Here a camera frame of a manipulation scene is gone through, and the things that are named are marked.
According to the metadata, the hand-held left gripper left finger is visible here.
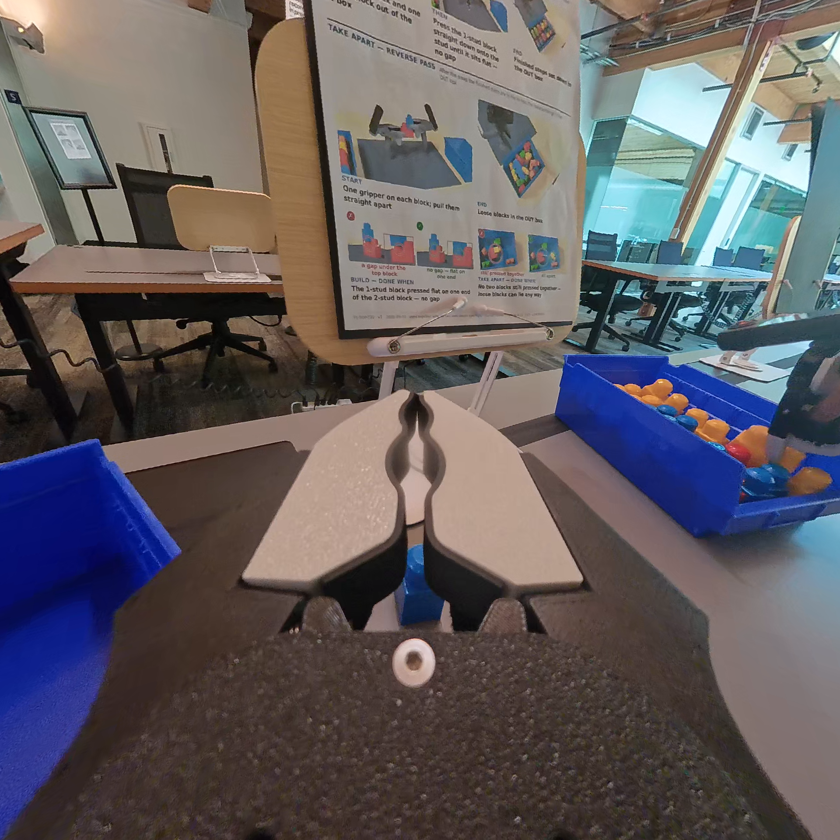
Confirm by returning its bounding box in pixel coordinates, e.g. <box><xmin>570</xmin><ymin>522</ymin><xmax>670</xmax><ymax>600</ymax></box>
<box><xmin>241</xmin><ymin>389</ymin><xmax>421</xmax><ymax>621</ymax></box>

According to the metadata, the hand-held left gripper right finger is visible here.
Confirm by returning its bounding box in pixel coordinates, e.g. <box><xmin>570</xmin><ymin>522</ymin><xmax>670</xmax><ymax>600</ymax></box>
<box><xmin>420</xmin><ymin>390</ymin><xmax>585</xmax><ymax>621</ymax></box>

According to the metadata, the blue mega block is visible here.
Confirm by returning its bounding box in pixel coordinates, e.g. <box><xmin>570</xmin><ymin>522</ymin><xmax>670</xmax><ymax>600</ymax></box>
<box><xmin>395</xmin><ymin>545</ymin><xmax>448</xmax><ymax>626</ymax></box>

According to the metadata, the row of mixed mega blocks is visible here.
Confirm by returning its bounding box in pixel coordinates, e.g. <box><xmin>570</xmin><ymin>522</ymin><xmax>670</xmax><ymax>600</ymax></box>
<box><xmin>613</xmin><ymin>377</ymin><xmax>834</xmax><ymax>506</ymax></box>

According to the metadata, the blue plastic bin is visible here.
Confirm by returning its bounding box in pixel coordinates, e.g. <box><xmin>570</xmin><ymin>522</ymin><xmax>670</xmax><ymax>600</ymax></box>
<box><xmin>0</xmin><ymin>438</ymin><xmax>181</xmax><ymax>775</ymax></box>
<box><xmin>554</xmin><ymin>354</ymin><xmax>840</xmax><ymax>539</ymax></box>

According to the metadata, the long wooden desk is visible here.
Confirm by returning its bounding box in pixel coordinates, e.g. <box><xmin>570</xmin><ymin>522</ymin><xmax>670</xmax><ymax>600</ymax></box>
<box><xmin>581</xmin><ymin>259</ymin><xmax>777</xmax><ymax>353</ymax></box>

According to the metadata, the black office chair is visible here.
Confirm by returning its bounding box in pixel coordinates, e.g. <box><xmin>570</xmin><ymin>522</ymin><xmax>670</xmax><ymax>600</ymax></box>
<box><xmin>656</xmin><ymin>241</ymin><xmax>707</xmax><ymax>339</ymax></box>
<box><xmin>117</xmin><ymin>164</ymin><xmax>291</xmax><ymax>389</ymax></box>
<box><xmin>577</xmin><ymin>231</ymin><xmax>642</xmax><ymax>330</ymax></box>

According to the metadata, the wooden top desk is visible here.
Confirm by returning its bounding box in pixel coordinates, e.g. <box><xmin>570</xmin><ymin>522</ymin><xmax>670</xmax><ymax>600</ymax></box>
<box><xmin>10</xmin><ymin>244</ymin><xmax>287</xmax><ymax>429</ymax></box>
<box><xmin>0</xmin><ymin>222</ymin><xmax>81</xmax><ymax>442</ymax></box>

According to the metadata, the black desk cable strip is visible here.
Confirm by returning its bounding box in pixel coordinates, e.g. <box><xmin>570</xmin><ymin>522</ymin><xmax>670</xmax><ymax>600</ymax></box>
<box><xmin>125</xmin><ymin>413</ymin><xmax>572</xmax><ymax>527</ymax></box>

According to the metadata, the wooden support post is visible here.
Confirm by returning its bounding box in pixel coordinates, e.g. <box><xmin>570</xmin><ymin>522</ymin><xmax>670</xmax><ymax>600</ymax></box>
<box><xmin>676</xmin><ymin>36</ymin><xmax>780</xmax><ymax>228</ymax></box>

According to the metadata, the black coiled cable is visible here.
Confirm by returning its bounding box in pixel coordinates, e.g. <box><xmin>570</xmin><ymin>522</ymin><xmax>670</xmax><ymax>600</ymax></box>
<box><xmin>0</xmin><ymin>335</ymin><xmax>101</xmax><ymax>376</ymax></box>

